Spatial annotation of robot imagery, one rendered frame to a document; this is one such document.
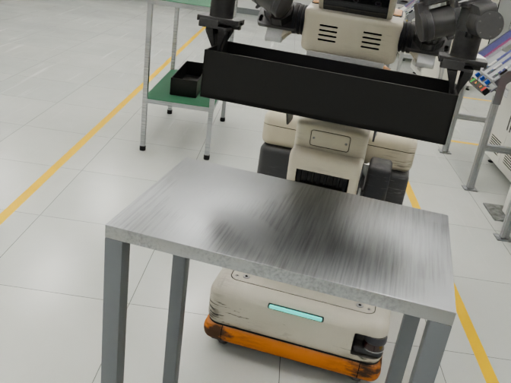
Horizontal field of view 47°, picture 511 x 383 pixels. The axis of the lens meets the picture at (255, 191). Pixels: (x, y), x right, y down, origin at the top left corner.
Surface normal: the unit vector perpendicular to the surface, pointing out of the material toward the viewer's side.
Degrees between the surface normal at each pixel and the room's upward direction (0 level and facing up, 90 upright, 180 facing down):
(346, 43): 98
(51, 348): 0
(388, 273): 0
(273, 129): 90
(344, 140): 98
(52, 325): 0
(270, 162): 90
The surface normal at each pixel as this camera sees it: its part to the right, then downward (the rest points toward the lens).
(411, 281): 0.13, -0.91
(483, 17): 0.02, 0.38
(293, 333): -0.26, 0.36
